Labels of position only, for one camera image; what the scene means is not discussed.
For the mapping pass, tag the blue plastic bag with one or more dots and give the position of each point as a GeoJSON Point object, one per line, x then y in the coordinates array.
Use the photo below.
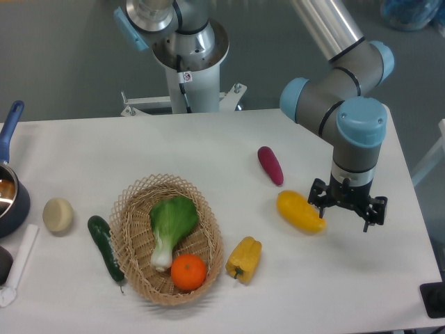
{"type": "Point", "coordinates": [409, 15]}

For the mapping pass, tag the beige round bun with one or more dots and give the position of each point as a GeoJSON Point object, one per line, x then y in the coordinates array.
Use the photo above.
{"type": "Point", "coordinates": [57, 214]}

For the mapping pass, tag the yellow bell pepper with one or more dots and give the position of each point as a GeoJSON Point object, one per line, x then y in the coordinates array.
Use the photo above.
{"type": "Point", "coordinates": [244, 260]}

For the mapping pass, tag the woven wicker basket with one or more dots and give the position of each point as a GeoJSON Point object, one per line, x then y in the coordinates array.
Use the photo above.
{"type": "Point", "coordinates": [133, 240]}

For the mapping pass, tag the blue saucepan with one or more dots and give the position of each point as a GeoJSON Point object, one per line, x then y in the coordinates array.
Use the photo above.
{"type": "Point", "coordinates": [15, 199]}

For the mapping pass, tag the dark green cucumber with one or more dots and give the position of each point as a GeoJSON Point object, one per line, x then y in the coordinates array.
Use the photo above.
{"type": "Point", "coordinates": [101, 235]}

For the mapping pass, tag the purple sweet potato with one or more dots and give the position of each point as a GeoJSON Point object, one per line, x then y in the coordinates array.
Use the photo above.
{"type": "Point", "coordinates": [270, 165]}

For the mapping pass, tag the dark grey round object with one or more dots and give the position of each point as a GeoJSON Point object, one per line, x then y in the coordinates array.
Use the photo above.
{"type": "Point", "coordinates": [6, 262]}

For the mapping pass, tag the yellow mango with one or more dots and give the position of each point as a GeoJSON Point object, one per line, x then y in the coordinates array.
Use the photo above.
{"type": "Point", "coordinates": [295, 209]}

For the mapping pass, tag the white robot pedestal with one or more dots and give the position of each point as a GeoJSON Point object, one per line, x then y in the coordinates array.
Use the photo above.
{"type": "Point", "coordinates": [192, 69]}

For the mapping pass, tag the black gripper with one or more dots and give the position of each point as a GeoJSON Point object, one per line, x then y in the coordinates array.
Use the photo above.
{"type": "Point", "coordinates": [348, 196]}

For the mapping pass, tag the white frame at right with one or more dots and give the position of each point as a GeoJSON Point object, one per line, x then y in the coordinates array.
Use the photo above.
{"type": "Point", "coordinates": [430, 159]}

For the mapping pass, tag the green bok choy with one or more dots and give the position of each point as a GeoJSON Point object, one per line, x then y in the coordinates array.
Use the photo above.
{"type": "Point", "coordinates": [171, 220]}

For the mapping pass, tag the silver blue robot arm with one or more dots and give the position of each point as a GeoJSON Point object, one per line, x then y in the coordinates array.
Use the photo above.
{"type": "Point", "coordinates": [336, 108]}

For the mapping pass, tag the black device at edge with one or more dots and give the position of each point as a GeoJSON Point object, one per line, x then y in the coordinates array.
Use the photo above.
{"type": "Point", "coordinates": [433, 299]}

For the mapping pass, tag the white spatula handle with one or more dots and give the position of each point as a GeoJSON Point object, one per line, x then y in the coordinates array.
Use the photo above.
{"type": "Point", "coordinates": [9, 290]}

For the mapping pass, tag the orange fruit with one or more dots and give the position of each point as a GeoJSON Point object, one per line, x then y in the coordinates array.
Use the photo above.
{"type": "Point", "coordinates": [188, 272]}

